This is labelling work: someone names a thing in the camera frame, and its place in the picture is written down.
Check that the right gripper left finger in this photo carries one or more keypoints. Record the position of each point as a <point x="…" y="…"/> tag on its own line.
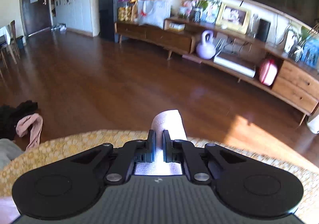
<point x="123" y="160"/>

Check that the black clothes pile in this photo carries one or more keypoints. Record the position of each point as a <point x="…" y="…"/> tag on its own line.
<point x="10" y="116"/>

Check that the long wooden TV cabinet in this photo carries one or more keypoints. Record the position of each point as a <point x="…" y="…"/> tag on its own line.
<point x="295" y="83"/>

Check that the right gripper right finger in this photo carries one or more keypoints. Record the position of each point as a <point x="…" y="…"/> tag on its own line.
<point x="188" y="156"/>

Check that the gold framed photo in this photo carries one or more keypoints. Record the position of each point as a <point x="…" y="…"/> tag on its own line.
<point x="233" y="18"/>

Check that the pink small case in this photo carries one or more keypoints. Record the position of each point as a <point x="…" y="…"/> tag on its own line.
<point x="268" y="71"/>

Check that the pink garment on pile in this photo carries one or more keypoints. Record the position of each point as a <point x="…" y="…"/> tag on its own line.
<point x="35" y="122"/>

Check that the pink flower pot plant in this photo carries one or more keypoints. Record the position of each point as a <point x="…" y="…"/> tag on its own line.
<point x="197" y="9"/>

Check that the wooden dining chair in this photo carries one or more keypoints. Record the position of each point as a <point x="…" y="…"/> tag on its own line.
<point x="9" y="41"/>

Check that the white flat box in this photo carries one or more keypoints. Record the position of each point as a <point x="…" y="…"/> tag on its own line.
<point x="235" y="63"/>

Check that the gold lace tablecloth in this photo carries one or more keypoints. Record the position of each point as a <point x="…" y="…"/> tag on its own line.
<point x="58" y="149"/>

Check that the purple kettlebell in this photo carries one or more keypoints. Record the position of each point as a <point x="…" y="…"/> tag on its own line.
<point x="205" y="48"/>

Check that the white gift bag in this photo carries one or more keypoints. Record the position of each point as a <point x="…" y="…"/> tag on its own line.
<point x="153" y="12"/>

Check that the lilac sweatshirt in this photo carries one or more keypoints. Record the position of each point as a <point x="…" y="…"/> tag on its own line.
<point x="168" y="126"/>

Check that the black cabinet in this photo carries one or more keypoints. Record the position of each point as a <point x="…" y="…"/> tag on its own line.
<point x="114" y="7"/>

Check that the small green vase plant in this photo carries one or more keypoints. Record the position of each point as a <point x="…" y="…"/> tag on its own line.
<point x="300" y="39"/>

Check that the black cylindrical speaker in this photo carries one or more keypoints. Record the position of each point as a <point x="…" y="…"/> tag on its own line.
<point x="263" y="30"/>

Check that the dark entrance door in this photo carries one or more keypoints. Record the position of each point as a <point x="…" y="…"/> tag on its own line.
<point x="36" y="16"/>

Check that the jar of yellow snacks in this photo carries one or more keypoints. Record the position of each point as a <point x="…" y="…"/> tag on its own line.
<point x="124" y="10"/>

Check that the blue painting canvas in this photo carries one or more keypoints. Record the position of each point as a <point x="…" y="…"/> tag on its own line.
<point x="310" y="53"/>

